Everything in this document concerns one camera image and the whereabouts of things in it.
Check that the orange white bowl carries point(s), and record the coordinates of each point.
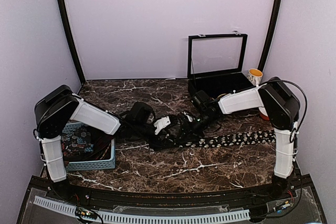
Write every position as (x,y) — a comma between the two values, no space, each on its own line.
(263,113)

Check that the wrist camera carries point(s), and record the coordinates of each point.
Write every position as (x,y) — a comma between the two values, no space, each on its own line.
(202,99)
(140,112)

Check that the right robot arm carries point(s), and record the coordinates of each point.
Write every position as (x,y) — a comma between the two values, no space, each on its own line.
(282,108)

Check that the white slotted cable duct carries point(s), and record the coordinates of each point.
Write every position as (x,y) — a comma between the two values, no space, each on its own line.
(123,214)

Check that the right black frame post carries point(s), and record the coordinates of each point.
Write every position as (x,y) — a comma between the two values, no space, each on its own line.
(270,34)

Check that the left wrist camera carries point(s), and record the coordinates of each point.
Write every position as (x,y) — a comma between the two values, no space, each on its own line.
(140,112)

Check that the black glass-lid tie box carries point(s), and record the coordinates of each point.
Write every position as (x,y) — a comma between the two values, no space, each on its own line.
(215,64)

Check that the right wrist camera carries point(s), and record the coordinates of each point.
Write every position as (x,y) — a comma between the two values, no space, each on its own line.
(202,99)

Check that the black front rail base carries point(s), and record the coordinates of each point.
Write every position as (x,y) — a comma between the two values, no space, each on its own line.
(246,197)

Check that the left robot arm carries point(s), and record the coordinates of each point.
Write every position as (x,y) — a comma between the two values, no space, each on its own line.
(64,120)

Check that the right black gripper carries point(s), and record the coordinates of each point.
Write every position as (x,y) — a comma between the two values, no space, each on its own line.
(190,132)

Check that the light blue plastic basket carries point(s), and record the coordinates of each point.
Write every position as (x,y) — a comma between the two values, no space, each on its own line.
(76,163)

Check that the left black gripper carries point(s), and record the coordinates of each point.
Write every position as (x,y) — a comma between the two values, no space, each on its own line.
(154,145)

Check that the black frame post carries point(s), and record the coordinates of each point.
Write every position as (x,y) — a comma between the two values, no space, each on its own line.
(270,34)
(70,40)

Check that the left black frame post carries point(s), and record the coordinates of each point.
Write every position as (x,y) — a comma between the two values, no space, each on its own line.
(70,40)

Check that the black white patterned tie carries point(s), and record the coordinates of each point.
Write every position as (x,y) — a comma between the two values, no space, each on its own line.
(247,138)

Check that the white yellow mug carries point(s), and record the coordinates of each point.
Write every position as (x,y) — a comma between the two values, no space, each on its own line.
(255,77)

